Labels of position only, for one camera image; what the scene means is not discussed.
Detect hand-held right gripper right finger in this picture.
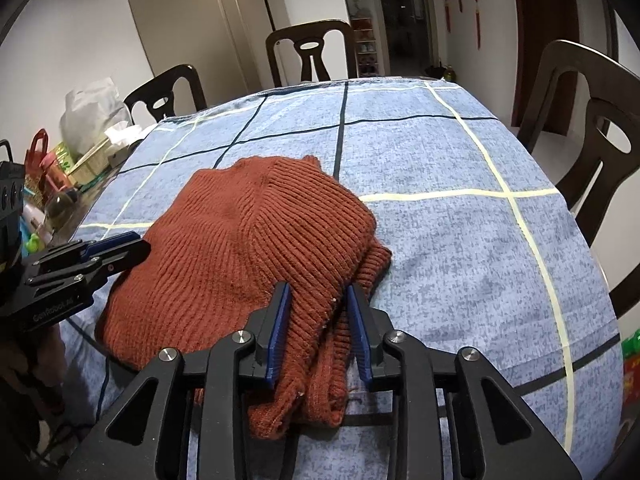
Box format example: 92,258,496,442
346,284,583,480

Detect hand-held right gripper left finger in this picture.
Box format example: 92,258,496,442
62,281,293,480

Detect blue checked tablecloth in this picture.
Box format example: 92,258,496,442
60,77,626,480

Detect dark wooden chair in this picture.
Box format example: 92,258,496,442
123,64,208,126
265,20,357,88
517,40,640,318

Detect red gift bag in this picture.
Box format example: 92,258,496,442
25,129,57,192

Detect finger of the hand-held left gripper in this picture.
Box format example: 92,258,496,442
24,240,152,289
37,231,142,267

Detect shoe rack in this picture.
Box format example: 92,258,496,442
350,17,379,79

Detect rust knit sweater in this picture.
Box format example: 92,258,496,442
95,155,393,441

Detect white tissue box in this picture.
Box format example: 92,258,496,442
104,122,147,167

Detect yellow woven basket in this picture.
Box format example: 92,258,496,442
67,139,113,187

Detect brown wooden door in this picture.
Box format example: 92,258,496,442
510,0,581,136

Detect white plastic bag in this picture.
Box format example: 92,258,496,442
60,77,132,157

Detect glass jar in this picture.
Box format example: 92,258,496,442
44,189,82,232

